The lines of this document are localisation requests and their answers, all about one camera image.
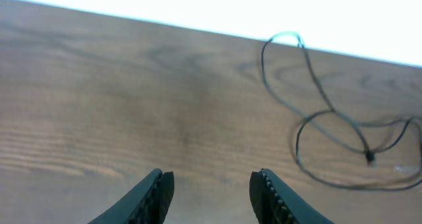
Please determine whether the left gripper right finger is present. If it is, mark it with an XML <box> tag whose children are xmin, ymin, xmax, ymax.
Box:
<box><xmin>249</xmin><ymin>169</ymin><xmax>333</xmax><ymax>224</ymax></box>

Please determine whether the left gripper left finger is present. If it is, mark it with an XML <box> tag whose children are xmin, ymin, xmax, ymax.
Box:
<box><xmin>89</xmin><ymin>169</ymin><xmax>175</xmax><ymax>224</ymax></box>

